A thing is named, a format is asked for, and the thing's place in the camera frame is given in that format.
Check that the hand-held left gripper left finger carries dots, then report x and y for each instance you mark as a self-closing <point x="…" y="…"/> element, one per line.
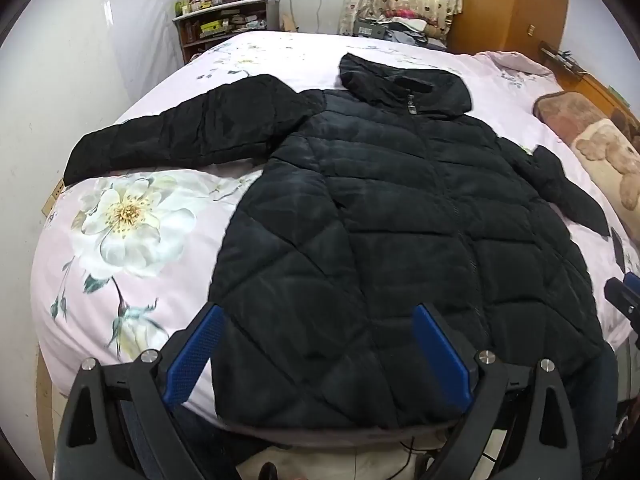
<point x="194" y="356"/>

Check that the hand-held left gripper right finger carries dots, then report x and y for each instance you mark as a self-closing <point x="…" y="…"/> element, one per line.
<point x="442" y="355"/>

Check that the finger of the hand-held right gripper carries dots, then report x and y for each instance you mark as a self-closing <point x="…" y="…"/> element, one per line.
<point x="621" y="296"/>

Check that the black quilted jacket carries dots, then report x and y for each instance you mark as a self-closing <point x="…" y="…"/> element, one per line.
<point x="400" y="210"/>

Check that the pile of clothes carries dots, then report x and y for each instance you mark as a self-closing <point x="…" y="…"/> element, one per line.
<point x="400" y="27"/>

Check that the brown bear print blanket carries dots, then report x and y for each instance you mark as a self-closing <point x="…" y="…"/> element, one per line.
<point x="595" y="145"/>

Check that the wooden headboard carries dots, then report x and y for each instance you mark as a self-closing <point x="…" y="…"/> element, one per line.
<point x="595" y="85"/>

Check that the bed with floral pink sheet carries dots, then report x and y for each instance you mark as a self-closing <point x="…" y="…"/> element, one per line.
<point x="280" y="55"/>

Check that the wooden wardrobe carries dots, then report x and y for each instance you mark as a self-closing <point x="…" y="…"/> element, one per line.
<point x="505" y="5"/>

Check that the wooden shelf with clutter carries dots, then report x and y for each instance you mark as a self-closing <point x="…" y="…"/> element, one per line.
<point x="225" y="22"/>

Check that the white refrigerator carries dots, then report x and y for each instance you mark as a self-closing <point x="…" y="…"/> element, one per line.
<point x="312" y="2"/>

